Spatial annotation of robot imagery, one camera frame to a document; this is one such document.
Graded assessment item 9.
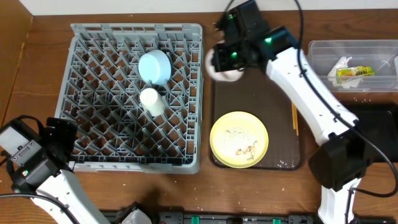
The white plastic cup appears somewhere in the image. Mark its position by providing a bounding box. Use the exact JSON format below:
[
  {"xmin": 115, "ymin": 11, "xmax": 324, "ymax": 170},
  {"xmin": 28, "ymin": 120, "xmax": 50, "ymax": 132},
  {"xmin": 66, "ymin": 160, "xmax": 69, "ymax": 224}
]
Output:
[{"xmin": 139, "ymin": 88, "xmax": 165, "ymax": 117}]

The white tissue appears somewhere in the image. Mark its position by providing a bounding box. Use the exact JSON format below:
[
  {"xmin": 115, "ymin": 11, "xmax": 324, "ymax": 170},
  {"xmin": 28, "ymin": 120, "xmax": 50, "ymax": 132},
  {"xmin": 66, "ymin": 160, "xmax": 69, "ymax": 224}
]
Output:
[{"xmin": 327, "ymin": 57, "xmax": 363, "ymax": 89}]

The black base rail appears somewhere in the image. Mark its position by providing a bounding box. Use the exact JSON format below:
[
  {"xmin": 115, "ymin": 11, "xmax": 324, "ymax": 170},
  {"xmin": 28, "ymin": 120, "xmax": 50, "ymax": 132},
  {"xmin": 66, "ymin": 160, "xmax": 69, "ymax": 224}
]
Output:
[{"xmin": 101, "ymin": 202, "xmax": 397, "ymax": 224}]

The clear plastic waste bin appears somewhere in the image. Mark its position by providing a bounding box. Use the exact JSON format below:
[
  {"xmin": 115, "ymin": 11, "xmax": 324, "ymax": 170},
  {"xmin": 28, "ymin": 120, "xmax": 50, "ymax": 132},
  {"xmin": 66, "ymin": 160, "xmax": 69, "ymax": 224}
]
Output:
[{"xmin": 307, "ymin": 40, "xmax": 397, "ymax": 92}]

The yellow plate with crumbs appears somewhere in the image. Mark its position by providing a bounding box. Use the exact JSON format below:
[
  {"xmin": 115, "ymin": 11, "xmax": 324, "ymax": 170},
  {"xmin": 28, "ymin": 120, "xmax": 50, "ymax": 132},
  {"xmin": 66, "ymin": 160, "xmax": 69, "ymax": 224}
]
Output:
[{"xmin": 210, "ymin": 111, "xmax": 269, "ymax": 169}]

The dark brown serving tray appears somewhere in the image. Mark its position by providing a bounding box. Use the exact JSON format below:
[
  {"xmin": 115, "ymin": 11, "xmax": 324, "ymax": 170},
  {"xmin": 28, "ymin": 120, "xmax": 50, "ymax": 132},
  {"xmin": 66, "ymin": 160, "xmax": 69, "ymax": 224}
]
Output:
[{"xmin": 211, "ymin": 68, "xmax": 306, "ymax": 171}]

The pink bowl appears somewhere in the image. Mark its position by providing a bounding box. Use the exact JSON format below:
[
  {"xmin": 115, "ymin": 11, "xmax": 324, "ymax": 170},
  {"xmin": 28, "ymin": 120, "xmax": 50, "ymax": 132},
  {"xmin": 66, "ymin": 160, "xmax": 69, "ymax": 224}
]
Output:
[{"xmin": 205, "ymin": 49, "xmax": 244, "ymax": 82}]

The black waste bin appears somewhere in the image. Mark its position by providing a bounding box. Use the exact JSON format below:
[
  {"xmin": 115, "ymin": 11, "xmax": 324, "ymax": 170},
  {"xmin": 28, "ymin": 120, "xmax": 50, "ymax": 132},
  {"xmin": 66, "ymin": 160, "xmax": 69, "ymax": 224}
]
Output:
[{"xmin": 346, "ymin": 104, "xmax": 397, "ymax": 162}]

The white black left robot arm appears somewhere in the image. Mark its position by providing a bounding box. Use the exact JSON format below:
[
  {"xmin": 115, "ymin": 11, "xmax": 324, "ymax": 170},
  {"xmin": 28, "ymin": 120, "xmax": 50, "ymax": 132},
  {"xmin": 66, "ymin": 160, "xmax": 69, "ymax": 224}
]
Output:
[{"xmin": 1, "ymin": 115, "xmax": 109, "ymax": 223}]

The light blue bowl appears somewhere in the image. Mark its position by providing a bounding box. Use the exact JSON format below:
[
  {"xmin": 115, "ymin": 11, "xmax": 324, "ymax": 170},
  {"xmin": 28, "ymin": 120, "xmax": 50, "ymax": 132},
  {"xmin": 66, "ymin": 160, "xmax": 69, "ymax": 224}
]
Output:
[{"xmin": 138, "ymin": 50, "xmax": 172, "ymax": 85}]

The grey plastic dish rack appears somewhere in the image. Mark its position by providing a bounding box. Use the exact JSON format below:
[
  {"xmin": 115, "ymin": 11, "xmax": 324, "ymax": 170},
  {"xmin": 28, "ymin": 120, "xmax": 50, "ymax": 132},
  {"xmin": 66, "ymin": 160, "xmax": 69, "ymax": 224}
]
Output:
[{"xmin": 55, "ymin": 23, "xmax": 204, "ymax": 174}]

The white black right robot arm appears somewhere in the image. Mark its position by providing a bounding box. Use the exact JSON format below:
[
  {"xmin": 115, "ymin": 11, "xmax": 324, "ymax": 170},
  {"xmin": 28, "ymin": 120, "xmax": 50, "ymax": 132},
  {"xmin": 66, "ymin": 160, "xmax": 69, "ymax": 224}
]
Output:
[{"xmin": 211, "ymin": 1, "xmax": 373, "ymax": 223}]

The yellow pandan cake wrapper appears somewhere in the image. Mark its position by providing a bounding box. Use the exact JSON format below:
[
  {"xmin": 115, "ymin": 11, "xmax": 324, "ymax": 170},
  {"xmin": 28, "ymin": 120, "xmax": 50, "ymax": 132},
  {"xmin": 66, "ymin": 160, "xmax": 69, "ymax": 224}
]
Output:
[{"xmin": 336, "ymin": 66, "xmax": 376, "ymax": 77}]

